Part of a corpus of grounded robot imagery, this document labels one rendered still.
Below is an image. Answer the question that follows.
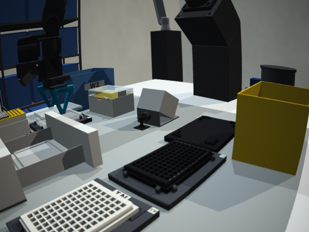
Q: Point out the yellow open-top box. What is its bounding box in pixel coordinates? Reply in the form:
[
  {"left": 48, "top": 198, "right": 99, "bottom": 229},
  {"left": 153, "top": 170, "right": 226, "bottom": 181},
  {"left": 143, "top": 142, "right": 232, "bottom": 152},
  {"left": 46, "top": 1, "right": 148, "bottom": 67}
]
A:
[{"left": 232, "top": 81, "right": 309, "bottom": 175}]

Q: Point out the blue bin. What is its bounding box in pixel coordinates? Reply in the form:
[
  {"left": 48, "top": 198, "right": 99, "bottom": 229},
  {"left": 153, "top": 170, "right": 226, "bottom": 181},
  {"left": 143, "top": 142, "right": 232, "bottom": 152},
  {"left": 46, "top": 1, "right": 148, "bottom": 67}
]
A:
[{"left": 58, "top": 68, "right": 114, "bottom": 112}]

